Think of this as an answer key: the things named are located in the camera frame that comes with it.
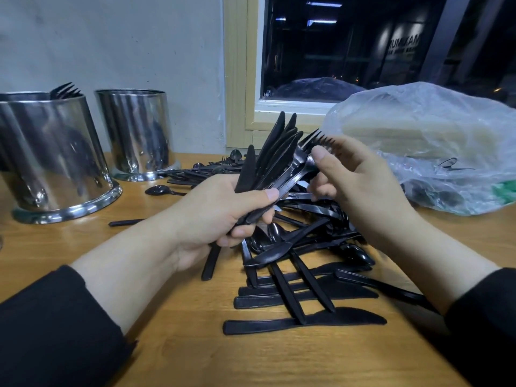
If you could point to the person's left hand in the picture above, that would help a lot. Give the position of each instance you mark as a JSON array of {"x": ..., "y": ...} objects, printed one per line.
[{"x": 214, "y": 217}]

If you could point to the dark parked car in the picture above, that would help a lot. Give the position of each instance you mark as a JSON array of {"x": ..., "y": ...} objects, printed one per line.
[{"x": 318, "y": 90}]

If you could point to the clear plastic bag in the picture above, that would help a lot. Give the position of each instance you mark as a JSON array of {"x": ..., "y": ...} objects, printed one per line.
[{"x": 435, "y": 133}]

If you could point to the pile of black plastic cutlery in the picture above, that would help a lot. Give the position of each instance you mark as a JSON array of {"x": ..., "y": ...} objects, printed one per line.
[{"x": 322, "y": 237}]

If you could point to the person's right hand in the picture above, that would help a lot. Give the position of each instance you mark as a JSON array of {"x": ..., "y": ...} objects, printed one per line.
[{"x": 371, "y": 197}]

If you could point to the person's left forearm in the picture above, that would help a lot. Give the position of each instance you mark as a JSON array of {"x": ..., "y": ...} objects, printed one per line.
[{"x": 72, "y": 318}]

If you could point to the person's right forearm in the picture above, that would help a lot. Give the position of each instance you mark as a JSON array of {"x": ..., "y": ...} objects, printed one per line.
[{"x": 468, "y": 302}]

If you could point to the bunch of black cutlery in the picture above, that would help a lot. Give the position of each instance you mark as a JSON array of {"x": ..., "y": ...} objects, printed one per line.
[{"x": 270, "y": 145}]

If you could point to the black plastic fork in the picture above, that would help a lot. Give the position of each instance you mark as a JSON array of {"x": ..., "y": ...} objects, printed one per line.
[
  {"x": 310, "y": 145},
  {"x": 64, "y": 91}
]

